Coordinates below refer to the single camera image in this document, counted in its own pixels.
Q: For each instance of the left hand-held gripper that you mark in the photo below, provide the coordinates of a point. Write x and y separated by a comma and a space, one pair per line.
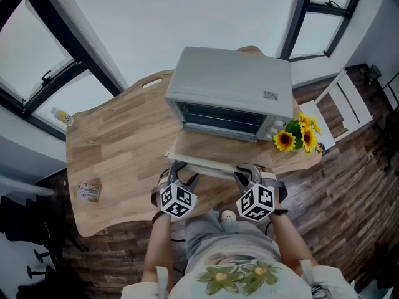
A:
177, 201

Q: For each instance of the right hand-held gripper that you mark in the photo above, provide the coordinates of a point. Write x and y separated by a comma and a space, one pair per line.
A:
258, 201

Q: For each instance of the grey toaster oven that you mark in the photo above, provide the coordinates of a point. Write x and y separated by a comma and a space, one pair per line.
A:
227, 73

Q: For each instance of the person's left forearm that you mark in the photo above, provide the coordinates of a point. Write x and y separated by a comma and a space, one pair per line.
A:
157, 251

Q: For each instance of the person's right forearm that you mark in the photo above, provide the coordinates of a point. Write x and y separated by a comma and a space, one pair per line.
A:
290, 244

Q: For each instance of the person's right hand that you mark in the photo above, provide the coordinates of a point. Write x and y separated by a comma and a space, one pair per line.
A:
267, 170

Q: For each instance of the cream clog shoe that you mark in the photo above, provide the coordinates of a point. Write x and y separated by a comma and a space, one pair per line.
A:
228, 216

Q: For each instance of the yellow sunflower bouquet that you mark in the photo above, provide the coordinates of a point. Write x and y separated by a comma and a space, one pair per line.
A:
285, 140

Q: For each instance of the person's grey trousers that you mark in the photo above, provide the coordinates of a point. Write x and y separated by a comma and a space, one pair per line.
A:
218, 238

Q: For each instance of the brown card with white label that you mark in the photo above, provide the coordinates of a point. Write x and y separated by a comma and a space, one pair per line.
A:
89, 192

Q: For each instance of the white shirt with green flowers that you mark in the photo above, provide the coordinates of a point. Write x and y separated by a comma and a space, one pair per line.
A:
237, 282

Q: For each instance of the white wooden chair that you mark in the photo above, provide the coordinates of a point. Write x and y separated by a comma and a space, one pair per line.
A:
352, 98

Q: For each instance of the clear bottle with yellow label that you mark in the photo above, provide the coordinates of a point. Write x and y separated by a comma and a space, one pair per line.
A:
62, 116

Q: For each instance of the black-framed window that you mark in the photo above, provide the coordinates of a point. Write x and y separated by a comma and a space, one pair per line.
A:
93, 51
299, 17

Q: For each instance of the small black waste bin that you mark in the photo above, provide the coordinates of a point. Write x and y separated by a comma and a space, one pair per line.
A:
375, 73

